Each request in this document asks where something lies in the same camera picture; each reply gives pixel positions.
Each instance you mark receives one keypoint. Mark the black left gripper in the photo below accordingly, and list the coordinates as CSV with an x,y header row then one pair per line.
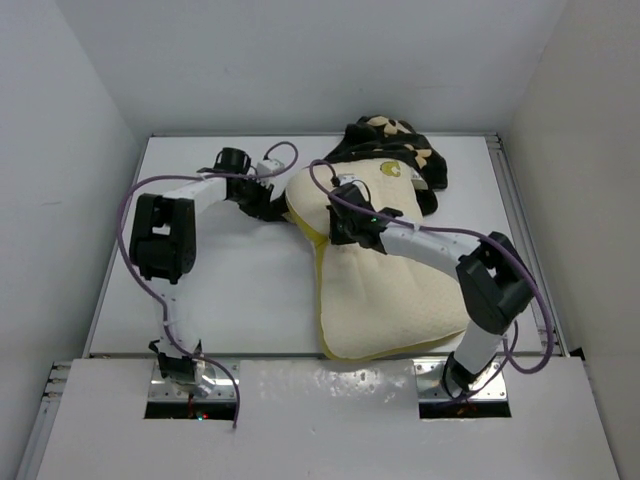
x,y
260,209

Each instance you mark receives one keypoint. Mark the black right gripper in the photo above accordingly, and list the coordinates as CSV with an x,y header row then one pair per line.
x,y
336,235

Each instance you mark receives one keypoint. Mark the cream contoured pillow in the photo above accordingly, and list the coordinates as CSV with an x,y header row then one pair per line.
x,y
370,305

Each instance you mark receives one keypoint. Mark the black floral plush pillowcase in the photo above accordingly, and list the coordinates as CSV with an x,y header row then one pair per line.
x,y
400,145

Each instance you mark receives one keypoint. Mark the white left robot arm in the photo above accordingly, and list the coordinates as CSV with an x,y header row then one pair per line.
x,y
163,248

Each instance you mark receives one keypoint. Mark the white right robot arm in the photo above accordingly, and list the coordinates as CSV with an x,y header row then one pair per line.
x,y
495,284

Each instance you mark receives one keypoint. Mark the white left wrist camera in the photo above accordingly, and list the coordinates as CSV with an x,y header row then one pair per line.
x,y
267,168

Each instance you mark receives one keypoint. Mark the aluminium frame rail right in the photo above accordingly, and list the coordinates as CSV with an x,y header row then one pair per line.
x,y
521,232

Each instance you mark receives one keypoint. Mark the aluminium frame rail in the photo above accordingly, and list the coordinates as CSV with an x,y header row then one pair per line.
x,y
521,232
40,433

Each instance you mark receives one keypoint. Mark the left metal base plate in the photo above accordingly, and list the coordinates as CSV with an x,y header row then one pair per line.
x,y
211,385

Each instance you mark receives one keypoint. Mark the aluminium frame rail left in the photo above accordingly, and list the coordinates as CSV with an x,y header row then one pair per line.
x,y
40,433

